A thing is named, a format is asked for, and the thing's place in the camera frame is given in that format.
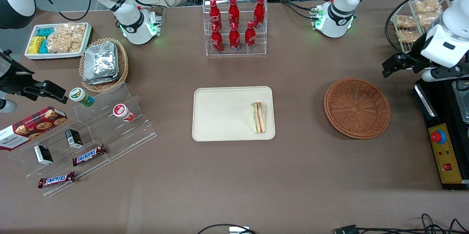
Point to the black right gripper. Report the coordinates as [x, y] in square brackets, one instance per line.
[14, 80]

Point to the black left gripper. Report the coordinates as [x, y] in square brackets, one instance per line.
[415, 59]

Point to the plastic-wrapped triangle sandwich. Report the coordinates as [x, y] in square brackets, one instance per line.
[258, 116]

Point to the dark brown wicker basket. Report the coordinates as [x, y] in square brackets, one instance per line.
[357, 109]

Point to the light brown wicker basket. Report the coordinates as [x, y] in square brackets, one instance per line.
[124, 65]

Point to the beige plastic tray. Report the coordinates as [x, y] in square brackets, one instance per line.
[223, 113]

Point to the clear bag of fried snacks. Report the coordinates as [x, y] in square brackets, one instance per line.
[405, 21]
[428, 19]
[406, 36]
[427, 6]

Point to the red tartan cookie box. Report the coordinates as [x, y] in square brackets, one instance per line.
[33, 126]

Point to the green snack can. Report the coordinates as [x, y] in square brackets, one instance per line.
[80, 96]

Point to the white rectangular snack bin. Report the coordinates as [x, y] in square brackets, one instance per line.
[58, 55]

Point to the teal snack packet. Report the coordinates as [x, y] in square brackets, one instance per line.
[45, 32]
[43, 47]

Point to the yellow snack packet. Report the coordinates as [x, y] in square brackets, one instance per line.
[36, 45]

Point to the small black box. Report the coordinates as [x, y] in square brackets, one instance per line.
[43, 154]
[74, 138]

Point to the clear bag of crackers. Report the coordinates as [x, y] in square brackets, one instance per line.
[66, 38]

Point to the silver foil packets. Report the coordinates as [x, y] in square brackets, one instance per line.
[100, 62]

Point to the black control box yellow panel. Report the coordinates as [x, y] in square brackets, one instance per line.
[445, 116]

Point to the clear plastic container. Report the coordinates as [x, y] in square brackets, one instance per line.
[463, 102]

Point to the brown chocolate bar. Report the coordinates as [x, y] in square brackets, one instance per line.
[89, 155]
[56, 179]

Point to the red snack can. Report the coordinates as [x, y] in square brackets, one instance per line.
[121, 111]

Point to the red emergency stop button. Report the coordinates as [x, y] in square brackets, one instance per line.
[437, 137]

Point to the clear acrylic stepped stand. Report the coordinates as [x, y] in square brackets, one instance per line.
[121, 138]

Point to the clear acrylic bottle rack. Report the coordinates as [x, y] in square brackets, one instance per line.
[262, 40]

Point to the red cola bottle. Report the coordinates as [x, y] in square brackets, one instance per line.
[217, 41]
[250, 38]
[259, 11]
[214, 13]
[233, 11]
[234, 40]

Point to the small white device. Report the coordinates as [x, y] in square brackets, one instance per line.
[239, 230]

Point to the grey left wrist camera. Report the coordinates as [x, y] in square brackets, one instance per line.
[427, 75]

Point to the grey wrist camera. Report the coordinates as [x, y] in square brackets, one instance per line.
[7, 106]
[427, 75]

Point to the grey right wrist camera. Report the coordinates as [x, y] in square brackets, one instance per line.
[7, 106]

